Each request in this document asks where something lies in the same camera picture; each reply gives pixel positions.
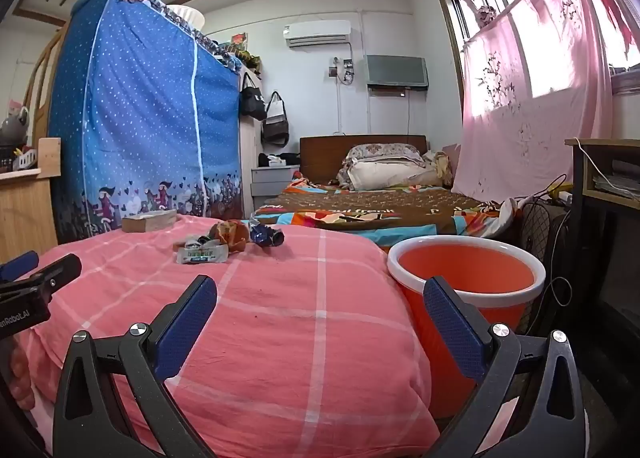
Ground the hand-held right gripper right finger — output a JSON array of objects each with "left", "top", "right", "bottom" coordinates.
[{"left": 422, "top": 275, "right": 586, "bottom": 458}]

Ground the blue wrapper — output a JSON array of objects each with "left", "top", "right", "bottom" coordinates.
[{"left": 250, "top": 225, "right": 286, "bottom": 247}]

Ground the white cable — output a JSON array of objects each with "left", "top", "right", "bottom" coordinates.
[{"left": 572, "top": 138, "right": 608, "bottom": 180}]

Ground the white air conditioner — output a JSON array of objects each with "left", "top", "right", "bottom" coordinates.
[{"left": 283, "top": 20, "right": 352, "bottom": 48}]

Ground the wall television grey cover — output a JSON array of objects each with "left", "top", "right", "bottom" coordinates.
[{"left": 366, "top": 54, "right": 430, "bottom": 92}]

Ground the black handbag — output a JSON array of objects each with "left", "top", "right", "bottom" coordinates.
[{"left": 240, "top": 72, "right": 268, "bottom": 121}]

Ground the pink checked blanket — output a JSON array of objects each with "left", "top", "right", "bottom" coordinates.
[{"left": 15, "top": 215, "right": 441, "bottom": 458}]

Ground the wooden desk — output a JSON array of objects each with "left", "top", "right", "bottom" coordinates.
[{"left": 565, "top": 138, "right": 640, "bottom": 339}]

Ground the green wrapper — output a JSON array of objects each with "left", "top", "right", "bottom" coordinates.
[{"left": 174, "top": 243, "right": 230, "bottom": 265}]

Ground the grey kettle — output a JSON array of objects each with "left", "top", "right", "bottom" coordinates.
[{"left": 0, "top": 106, "right": 30, "bottom": 146}]

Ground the white small basket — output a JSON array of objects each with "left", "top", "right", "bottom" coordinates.
[{"left": 12, "top": 148, "right": 40, "bottom": 171}]

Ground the white ribbed basket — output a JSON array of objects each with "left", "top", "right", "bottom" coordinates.
[{"left": 167, "top": 4, "right": 205, "bottom": 32}]

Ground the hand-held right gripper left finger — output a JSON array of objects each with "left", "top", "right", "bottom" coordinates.
[{"left": 52, "top": 274, "right": 218, "bottom": 458}]

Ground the grey handbag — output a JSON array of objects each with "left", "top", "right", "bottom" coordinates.
[{"left": 261, "top": 92, "right": 291, "bottom": 146}]

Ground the orange brown wrapper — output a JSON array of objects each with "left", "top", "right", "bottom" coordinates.
[{"left": 209, "top": 221, "right": 250, "bottom": 253}]

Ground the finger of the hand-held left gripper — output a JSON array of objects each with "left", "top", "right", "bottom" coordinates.
[
  {"left": 0, "top": 251, "right": 40, "bottom": 283},
  {"left": 0, "top": 253, "right": 82, "bottom": 311}
]

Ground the blue bicycle-print curtain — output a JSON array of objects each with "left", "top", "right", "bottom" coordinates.
[{"left": 47, "top": 0, "right": 246, "bottom": 244}]

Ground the colourful striped quilt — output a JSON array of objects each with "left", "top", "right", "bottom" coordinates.
[{"left": 252, "top": 173, "right": 521, "bottom": 246}]

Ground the person's left hand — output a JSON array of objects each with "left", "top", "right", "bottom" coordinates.
[{"left": 9, "top": 344, "right": 37, "bottom": 411}]

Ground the grey nightstand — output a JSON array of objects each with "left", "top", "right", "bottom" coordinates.
[{"left": 250, "top": 164, "right": 303, "bottom": 211}]

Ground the beige tissue box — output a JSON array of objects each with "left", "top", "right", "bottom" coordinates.
[{"left": 122, "top": 211, "right": 177, "bottom": 234}]

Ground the orange bucket white rim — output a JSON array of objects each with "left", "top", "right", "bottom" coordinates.
[{"left": 387, "top": 235, "right": 547, "bottom": 419}]

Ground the light wooden cabinet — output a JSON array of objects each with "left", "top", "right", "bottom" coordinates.
[{"left": 0, "top": 138, "right": 62, "bottom": 259}]

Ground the floral pillow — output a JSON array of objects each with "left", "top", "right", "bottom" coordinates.
[{"left": 345, "top": 143, "right": 426, "bottom": 167}]

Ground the wooden headboard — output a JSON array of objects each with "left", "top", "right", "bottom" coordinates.
[{"left": 299, "top": 135, "right": 428, "bottom": 184}]

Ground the cream pillow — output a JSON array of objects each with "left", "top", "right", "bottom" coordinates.
[{"left": 346, "top": 161, "right": 451, "bottom": 190}]

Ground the stack of papers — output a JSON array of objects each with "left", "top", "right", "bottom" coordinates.
[{"left": 592, "top": 171, "right": 640, "bottom": 199}]

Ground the black floor fan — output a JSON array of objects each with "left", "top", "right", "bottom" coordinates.
[{"left": 520, "top": 198, "right": 571, "bottom": 329}]

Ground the pink floral sheet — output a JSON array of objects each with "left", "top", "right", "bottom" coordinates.
[{"left": 452, "top": 0, "right": 640, "bottom": 204}]

